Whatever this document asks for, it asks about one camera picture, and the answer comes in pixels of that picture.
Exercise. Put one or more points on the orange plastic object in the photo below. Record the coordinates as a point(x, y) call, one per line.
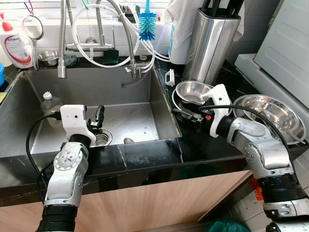
point(259, 192)

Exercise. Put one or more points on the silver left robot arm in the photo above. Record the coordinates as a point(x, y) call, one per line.
point(65, 171)

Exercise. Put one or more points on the steel spoon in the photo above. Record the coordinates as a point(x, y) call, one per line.
point(295, 137)

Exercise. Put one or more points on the teal plastic bag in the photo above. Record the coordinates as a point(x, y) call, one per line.
point(229, 226)

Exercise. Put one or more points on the light wooden cabinet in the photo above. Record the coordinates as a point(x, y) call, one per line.
point(145, 200)

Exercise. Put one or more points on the small white plastic clip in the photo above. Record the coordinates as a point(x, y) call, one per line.
point(170, 77)

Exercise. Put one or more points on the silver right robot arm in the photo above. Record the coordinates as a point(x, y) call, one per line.
point(260, 150)

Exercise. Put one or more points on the white towel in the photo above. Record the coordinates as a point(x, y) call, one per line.
point(181, 26)

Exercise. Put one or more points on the white washing machine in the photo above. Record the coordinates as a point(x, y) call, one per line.
point(285, 43)

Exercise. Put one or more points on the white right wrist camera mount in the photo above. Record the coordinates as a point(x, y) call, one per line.
point(219, 104)

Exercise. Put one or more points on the steel knife block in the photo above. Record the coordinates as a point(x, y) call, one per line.
point(210, 46)

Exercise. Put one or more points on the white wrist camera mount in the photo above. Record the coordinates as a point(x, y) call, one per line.
point(219, 104)
point(72, 118)

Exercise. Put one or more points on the dark green sponge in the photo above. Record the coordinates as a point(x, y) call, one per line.
point(110, 56)

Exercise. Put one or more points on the small steel bowl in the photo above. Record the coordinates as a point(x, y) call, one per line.
point(190, 89)

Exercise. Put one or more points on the steel plate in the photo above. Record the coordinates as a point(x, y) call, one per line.
point(301, 130)
point(179, 104)

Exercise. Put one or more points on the steel spring faucet spout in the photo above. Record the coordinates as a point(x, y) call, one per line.
point(63, 41)

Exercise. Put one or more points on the stainless steel sink basin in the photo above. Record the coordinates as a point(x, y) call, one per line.
point(140, 118)

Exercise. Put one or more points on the grey scouring pad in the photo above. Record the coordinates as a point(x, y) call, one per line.
point(71, 61)

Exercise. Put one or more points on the large steel bowl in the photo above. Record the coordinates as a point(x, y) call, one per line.
point(275, 108)

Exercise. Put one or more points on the blue bottle brush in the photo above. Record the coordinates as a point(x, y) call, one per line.
point(147, 26)

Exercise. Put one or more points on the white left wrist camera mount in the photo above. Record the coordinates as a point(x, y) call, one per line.
point(72, 118)

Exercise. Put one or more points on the steel sink drain strainer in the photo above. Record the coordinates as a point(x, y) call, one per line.
point(104, 140)

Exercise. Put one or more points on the clear plastic bottle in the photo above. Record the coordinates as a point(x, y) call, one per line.
point(50, 104)

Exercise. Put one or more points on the steel mesh strainer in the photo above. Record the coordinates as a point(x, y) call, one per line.
point(34, 29)

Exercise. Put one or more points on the white dish soap bottle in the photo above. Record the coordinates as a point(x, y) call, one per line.
point(17, 48)

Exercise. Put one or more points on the small steel cup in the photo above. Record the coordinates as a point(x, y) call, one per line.
point(48, 58)

